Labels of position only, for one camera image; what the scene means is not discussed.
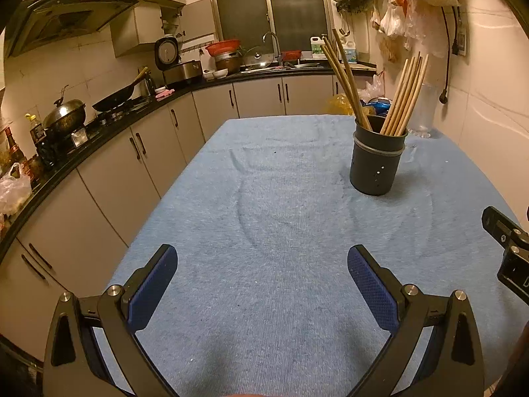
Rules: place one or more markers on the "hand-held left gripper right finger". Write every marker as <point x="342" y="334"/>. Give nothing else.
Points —
<point x="372" y="289"/>

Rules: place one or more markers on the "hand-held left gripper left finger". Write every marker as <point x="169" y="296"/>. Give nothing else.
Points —
<point x="151" y="293"/>

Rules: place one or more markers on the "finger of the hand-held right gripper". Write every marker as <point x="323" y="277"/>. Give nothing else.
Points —
<point x="498" y="225"/>

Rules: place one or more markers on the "dark grey utensil holder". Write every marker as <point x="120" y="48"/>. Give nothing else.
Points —
<point x="374" y="169"/>

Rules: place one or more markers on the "bunch of wooden chopsticks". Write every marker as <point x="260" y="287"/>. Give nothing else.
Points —
<point x="403" y="99"/>

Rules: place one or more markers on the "blue tablecloth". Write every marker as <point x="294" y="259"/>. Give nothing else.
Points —
<point x="268" y="215"/>

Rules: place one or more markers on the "frosted glass mug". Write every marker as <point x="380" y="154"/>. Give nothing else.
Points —
<point x="425" y="111"/>

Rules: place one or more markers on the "blue printed package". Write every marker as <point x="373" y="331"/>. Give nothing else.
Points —
<point x="378" y="105"/>

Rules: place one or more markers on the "knotted white plastic bag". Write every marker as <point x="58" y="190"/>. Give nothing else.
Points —
<point x="14" y="190"/>

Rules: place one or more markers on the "black gas stove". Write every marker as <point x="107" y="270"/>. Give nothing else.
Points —
<point x="109" y="118"/>

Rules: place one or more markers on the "small white plastic bag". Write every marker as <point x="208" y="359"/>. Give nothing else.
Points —
<point x="376" y="89"/>

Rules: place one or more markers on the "yellow plastic bag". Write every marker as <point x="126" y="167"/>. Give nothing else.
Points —
<point x="341" y="105"/>

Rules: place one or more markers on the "black wok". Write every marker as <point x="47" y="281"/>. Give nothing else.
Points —
<point x="113" y="100"/>

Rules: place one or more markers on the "steel pot with lid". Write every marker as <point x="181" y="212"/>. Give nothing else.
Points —
<point x="64" y="115"/>

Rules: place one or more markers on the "oil bottle yellow cap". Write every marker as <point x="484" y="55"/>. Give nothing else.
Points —
<point x="36" y="130"/>

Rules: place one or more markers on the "pink cloth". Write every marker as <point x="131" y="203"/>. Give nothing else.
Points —
<point x="164" y="93"/>

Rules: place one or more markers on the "dark sauce bottle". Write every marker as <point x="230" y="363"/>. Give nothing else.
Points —
<point x="12" y="144"/>

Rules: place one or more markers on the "black kitchen countertop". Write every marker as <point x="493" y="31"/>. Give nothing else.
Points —
<point x="184" y="89"/>

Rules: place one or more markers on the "tan mesh bag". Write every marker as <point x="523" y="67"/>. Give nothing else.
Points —
<point x="390" y="47"/>

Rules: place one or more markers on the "crumpled white plastic bag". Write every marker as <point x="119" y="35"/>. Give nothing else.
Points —
<point x="392" y="20"/>

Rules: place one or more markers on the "white bowl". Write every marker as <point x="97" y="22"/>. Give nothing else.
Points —
<point x="219" y="73"/>

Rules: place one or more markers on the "silver rice cooker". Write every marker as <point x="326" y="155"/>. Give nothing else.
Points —
<point x="167" y="53"/>

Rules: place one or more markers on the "dark cooking pot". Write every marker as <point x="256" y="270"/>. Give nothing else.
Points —
<point x="227" y="64"/>

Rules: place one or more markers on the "white bottle green label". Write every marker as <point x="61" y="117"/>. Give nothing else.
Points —
<point x="318" y="49"/>

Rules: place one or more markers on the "small red basin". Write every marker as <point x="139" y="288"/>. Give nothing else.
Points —
<point x="291" y="55"/>

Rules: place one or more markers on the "chrome kitchen faucet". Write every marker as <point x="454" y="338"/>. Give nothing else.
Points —
<point x="280" y="51"/>

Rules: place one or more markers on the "large red basin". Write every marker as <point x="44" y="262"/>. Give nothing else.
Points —
<point x="223" y="47"/>

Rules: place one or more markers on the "glass pot lid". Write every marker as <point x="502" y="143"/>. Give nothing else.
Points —
<point x="259" y="58"/>

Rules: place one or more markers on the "black range hood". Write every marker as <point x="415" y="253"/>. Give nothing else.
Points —
<point x="70" y="12"/>

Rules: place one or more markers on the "dark kitchen window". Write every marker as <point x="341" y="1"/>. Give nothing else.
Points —
<point x="289" y="4"/>

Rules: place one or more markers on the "wall power socket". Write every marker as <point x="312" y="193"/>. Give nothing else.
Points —
<point x="461" y="43"/>

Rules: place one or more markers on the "white wall kitchen cabinets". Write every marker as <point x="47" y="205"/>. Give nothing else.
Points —
<point x="136" y="29"/>

